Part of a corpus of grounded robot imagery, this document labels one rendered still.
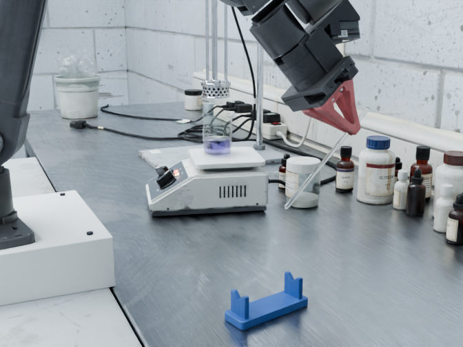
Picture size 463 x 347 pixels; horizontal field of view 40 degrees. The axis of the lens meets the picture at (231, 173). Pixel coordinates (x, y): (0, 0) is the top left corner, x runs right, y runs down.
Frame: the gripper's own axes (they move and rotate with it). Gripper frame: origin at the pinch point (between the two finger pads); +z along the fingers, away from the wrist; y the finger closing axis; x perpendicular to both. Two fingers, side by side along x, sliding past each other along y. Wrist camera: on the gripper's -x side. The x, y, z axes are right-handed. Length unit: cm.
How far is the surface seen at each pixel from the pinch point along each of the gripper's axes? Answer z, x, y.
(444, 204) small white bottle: 20.5, -5.2, 1.0
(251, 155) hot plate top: 0.6, 2.6, 25.8
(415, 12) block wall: 4.8, -42.0, 21.3
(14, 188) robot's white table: -20, 30, 57
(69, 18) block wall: -43, -73, 248
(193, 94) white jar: 5, -40, 121
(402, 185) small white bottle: 19.8, -9.0, 12.2
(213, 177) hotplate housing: -2.3, 11.1, 24.3
